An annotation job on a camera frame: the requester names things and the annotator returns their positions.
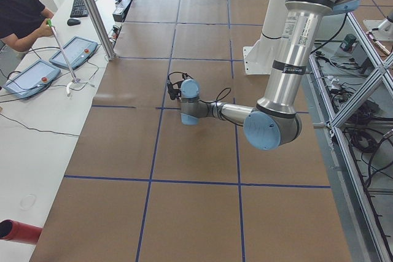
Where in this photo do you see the white hook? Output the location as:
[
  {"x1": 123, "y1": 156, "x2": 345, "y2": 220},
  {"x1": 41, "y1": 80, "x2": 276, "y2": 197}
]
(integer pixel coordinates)
[{"x1": 66, "y1": 82, "x2": 77, "y2": 97}]

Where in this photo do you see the person in black shirt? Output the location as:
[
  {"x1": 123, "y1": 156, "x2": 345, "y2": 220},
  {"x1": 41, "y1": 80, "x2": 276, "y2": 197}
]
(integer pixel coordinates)
[{"x1": 1, "y1": 0, "x2": 54, "y2": 52}]

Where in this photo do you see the red cylinder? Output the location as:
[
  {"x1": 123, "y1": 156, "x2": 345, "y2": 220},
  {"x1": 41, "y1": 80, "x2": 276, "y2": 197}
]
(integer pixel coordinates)
[{"x1": 1, "y1": 220, "x2": 42, "y2": 245}]

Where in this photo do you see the aluminium frame post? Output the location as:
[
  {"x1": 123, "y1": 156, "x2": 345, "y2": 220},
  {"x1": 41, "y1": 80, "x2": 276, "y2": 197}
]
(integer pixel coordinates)
[{"x1": 84, "y1": 0, "x2": 116, "y2": 61}]

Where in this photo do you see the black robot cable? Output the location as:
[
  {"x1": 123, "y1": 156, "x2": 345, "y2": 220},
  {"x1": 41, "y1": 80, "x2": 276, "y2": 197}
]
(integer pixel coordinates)
[{"x1": 167, "y1": 71, "x2": 234, "y2": 112}]

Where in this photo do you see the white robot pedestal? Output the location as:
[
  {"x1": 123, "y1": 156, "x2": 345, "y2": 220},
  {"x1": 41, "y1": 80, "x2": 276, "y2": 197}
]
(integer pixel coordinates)
[{"x1": 243, "y1": 0, "x2": 287, "y2": 75}]

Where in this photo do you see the lower blue teach pendant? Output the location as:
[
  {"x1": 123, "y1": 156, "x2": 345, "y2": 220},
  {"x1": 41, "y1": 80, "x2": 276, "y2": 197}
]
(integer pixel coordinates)
[{"x1": 3, "y1": 60, "x2": 60, "y2": 99}]

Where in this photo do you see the brown paper table cover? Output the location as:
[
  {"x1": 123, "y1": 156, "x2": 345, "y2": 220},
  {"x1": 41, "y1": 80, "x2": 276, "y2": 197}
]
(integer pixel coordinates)
[{"x1": 31, "y1": 0, "x2": 351, "y2": 261}]

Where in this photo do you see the blue teach pendant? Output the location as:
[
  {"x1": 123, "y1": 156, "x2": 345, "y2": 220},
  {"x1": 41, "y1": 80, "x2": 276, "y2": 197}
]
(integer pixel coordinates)
[
  {"x1": 49, "y1": 36, "x2": 98, "y2": 69},
  {"x1": 3, "y1": 60, "x2": 60, "y2": 99}
]

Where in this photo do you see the black keyboard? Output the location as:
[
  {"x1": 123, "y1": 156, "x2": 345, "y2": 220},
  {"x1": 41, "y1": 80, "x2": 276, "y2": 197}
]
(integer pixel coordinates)
[{"x1": 70, "y1": 0, "x2": 88, "y2": 18}]

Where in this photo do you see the aluminium side frame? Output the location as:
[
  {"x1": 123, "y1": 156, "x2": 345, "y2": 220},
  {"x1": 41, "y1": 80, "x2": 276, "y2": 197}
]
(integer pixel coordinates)
[{"x1": 308, "y1": 6, "x2": 392, "y2": 261}]

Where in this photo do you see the upper blue teach pendant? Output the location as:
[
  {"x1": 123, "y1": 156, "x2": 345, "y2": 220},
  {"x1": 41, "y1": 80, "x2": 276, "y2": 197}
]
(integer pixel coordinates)
[{"x1": 49, "y1": 36, "x2": 98, "y2": 69}]

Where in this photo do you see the black computer mouse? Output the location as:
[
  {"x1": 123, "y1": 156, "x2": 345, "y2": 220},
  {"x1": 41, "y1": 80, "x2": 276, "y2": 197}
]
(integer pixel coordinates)
[{"x1": 67, "y1": 18, "x2": 81, "y2": 26}]

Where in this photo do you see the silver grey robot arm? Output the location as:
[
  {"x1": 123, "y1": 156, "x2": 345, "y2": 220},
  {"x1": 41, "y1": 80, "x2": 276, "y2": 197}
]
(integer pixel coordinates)
[{"x1": 180, "y1": 0, "x2": 360, "y2": 150}]

